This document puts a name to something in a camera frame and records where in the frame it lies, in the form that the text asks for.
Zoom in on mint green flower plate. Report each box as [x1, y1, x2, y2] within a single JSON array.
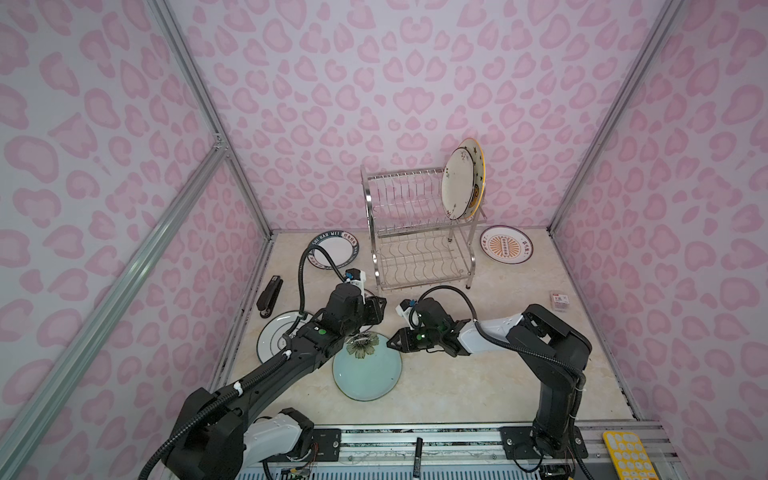
[[332, 331, 402, 402]]

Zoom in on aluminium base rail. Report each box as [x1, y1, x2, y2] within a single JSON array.
[[234, 414, 687, 479]]

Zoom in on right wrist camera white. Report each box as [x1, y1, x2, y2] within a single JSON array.
[[396, 299, 417, 320]]

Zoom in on halloween cat star plate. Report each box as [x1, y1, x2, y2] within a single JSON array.
[[460, 138, 486, 219]]

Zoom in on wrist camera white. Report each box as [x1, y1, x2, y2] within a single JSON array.
[[396, 299, 417, 320], [344, 268, 367, 299]]

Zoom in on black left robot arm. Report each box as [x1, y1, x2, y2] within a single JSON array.
[[139, 283, 387, 479]]

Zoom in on black stapler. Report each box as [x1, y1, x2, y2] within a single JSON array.
[[256, 275, 283, 319]]

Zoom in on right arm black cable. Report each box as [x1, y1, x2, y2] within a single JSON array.
[[416, 284, 586, 480]]

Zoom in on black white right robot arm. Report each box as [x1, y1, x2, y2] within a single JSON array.
[[387, 297, 592, 458]]

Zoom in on white plate black rings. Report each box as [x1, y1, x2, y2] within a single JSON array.
[[256, 309, 313, 365]]

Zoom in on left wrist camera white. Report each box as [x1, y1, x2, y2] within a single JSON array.
[[344, 268, 367, 299]]

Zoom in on orange sunburst plate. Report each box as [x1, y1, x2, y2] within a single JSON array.
[[480, 225, 534, 265]]

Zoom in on small pink box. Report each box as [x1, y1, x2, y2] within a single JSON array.
[[550, 291, 571, 312]]

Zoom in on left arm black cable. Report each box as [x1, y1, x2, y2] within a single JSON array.
[[137, 243, 349, 480]]

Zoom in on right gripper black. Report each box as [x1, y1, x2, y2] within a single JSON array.
[[383, 326, 442, 354]]

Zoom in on black marker pen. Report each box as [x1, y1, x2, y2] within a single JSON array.
[[411, 437, 424, 480]]

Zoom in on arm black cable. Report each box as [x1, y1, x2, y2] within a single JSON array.
[[137, 243, 349, 480], [416, 284, 586, 480]]

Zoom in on white plate black text rim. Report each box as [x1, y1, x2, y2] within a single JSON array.
[[307, 230, 360, 270]]

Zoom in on silver two-tier dish rack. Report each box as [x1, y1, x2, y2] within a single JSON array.
[[361, 168, 486, 291]]

